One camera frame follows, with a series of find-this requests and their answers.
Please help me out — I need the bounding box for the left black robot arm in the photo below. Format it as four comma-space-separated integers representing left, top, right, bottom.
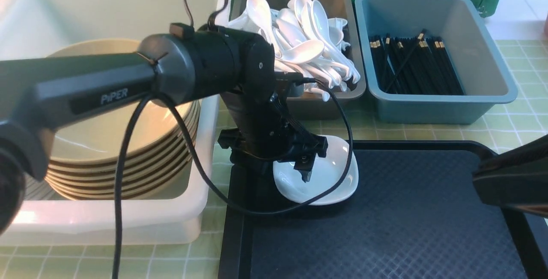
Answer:
1, 23, 328, 232

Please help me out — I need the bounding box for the white square dish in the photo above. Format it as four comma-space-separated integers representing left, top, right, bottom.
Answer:
273, 135, 359, 206

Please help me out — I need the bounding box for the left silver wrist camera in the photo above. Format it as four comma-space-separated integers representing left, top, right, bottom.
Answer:
271, 71, 316, 101

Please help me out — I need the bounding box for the bundle of black chopsticks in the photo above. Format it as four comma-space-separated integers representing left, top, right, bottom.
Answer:
369, 30, 465, 95

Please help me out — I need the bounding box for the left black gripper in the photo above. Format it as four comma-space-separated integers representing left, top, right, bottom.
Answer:
217, 91, 319, 183

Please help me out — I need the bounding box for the top beige bowl in stack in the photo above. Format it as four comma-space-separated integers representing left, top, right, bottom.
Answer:
43, 39, 198, 164

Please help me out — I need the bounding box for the large white plastic tub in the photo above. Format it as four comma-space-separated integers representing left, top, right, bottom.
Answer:
1, 0, 223, 246

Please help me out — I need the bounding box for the black serving tray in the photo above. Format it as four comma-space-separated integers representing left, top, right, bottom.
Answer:
218, 140, 547, 279

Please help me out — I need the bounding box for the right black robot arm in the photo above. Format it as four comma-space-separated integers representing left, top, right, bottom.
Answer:
472, 136, 548, 218

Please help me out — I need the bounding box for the pile of white spoons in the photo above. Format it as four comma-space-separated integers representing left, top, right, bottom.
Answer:
226, 0, 361, 102

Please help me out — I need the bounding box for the blue chopstick bin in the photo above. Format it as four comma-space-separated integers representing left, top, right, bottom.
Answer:
354, 0, 518, 125

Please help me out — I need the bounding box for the grey spoon bin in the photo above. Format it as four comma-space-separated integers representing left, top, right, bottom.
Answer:
222, 0, 367, 121

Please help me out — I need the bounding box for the stack of beige bowls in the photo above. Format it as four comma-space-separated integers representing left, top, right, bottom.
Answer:
45, 102, 191, 200

